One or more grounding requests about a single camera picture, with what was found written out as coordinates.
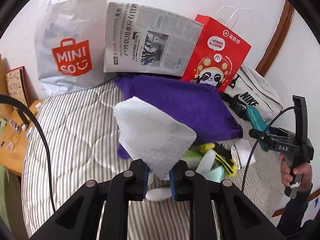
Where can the teal knitted cloth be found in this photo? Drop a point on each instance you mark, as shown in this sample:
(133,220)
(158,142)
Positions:
(258,124)

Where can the purple towel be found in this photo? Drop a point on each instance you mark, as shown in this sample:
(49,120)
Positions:
(197,106)

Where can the red panda paper bag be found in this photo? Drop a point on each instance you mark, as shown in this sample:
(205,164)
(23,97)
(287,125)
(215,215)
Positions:
(217,56)

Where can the brown patterned book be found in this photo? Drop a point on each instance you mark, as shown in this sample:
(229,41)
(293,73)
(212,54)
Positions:
(16,85)

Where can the brown wooden door frame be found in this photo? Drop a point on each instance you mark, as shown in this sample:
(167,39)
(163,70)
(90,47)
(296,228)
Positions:
(277,39)

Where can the white paper towel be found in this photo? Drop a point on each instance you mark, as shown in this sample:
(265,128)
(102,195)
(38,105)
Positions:
(152,135)

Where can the striped quilted mattress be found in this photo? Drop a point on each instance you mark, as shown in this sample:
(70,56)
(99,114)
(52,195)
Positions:
(82,135)

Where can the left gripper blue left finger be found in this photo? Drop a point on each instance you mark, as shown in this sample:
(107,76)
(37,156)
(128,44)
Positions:
(145,180)

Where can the fruit print wet wipe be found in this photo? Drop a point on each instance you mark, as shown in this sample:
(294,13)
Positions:
(235,156)

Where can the white Miniso plastic bag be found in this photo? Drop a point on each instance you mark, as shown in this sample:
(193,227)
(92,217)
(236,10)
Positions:
(70,45)

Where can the green tissue pack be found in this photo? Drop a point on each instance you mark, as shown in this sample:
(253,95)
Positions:
(192,159)

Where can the yellow black pouch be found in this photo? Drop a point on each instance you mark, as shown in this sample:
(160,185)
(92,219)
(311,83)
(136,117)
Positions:
(223,156)

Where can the white sponge block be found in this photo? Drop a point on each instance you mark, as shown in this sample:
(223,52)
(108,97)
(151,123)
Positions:
(243,149)

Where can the right forearm dark sleeve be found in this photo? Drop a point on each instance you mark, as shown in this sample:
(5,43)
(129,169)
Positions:
(290,224)

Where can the white Nike waist bag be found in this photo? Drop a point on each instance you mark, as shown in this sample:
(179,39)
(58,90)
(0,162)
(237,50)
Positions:
(249,88)

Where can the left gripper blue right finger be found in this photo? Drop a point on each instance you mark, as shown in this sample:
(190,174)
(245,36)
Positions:
(172,179)

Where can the folded newspaper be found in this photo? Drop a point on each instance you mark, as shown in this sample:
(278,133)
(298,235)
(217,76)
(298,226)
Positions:
(142,39)

